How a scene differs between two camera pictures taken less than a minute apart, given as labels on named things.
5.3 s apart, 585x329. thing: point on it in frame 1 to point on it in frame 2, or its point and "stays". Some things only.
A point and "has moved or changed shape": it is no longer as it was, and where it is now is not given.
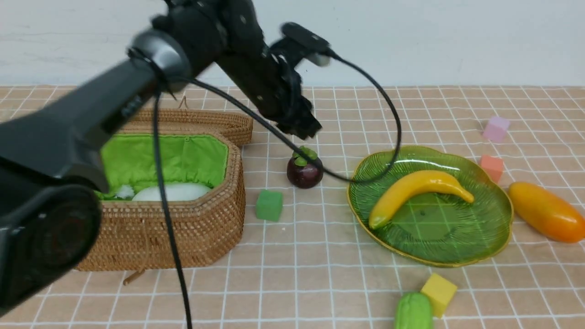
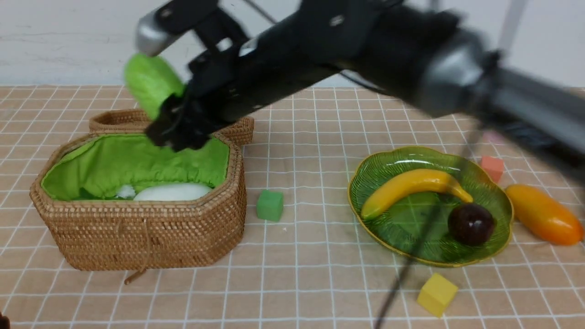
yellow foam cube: (440, 292) stays
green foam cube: (269, 205) stays
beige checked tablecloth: (302, 265) stays
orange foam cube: (493, 167) stays
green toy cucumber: (414, 311) has moved or changed shape
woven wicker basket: (132, 236) stays
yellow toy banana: (422, 182) has moved or changed shape
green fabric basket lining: (128, 161) stays
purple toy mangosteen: (302, 173) to (470, 224)
